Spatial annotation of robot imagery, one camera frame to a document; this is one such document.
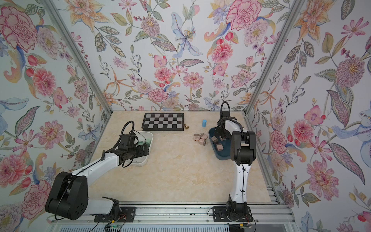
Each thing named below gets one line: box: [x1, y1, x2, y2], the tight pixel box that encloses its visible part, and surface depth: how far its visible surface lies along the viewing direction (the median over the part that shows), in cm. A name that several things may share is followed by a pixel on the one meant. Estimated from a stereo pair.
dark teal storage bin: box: [208, 126, 233, 160], surface depth 102 cm
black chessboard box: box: [141, 112, 185, 131], surface depth 112 cm
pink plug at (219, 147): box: [215, 143, 224, 152], surface depth 100 cm
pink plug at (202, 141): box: [199, 138, 207, 146], surface depth 102 cm
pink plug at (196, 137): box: [193, 133, 200, 142], surface depth 105 cm
